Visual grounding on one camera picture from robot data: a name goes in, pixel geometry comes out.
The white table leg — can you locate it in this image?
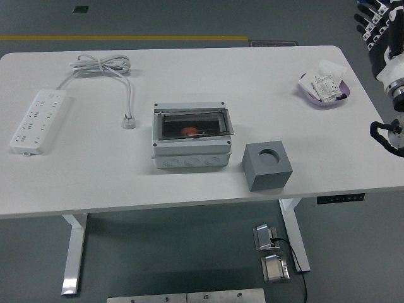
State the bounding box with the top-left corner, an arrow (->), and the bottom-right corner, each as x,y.
279,198 -> 312,273
61,213 -> 88,297

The white flat packet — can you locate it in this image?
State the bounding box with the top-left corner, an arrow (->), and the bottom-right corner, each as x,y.
299,68 -> 321,98

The grey block with round hole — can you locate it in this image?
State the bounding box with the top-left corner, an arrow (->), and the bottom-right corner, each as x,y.
242,140 -> 293,193

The transparent hinged box lid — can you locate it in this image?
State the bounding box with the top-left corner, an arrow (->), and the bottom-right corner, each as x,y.
154,109 -> 234,141

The black table control panel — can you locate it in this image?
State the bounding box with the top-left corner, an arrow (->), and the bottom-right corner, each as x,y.
317,193 -> 365,205

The dark floor sign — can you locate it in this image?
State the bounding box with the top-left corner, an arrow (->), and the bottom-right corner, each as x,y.
249,40 -> 299,48

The white power cord with plug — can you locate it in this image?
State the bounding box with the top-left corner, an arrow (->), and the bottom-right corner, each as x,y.
56,54 -> 138,130

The white socket panel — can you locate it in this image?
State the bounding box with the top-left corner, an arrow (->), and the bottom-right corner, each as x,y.
311,74 -> 345,104

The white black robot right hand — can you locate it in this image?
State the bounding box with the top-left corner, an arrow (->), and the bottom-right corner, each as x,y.
353,0 -> 404,92

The black floor cable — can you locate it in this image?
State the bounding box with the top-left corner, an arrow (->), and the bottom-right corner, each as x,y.
270,237 -> 309,303

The white square packet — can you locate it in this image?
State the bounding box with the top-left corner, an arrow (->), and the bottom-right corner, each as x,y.
316,59 -> 345,83

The grey metal plate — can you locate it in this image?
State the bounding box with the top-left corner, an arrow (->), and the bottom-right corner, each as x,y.
107,293 -> 187,303

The grey plastic junction box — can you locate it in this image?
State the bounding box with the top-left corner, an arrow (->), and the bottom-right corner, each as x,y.
150,100 -> 234,170

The silver floor socket box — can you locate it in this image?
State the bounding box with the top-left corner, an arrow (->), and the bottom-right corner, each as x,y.
252,223 -> 280,252
261,254 -> 290,283

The white power strip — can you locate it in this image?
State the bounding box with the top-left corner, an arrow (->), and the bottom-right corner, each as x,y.
9,88 -> 72,156

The purple shallow tray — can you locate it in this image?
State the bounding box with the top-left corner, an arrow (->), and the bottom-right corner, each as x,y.
298,73 -> 352,110

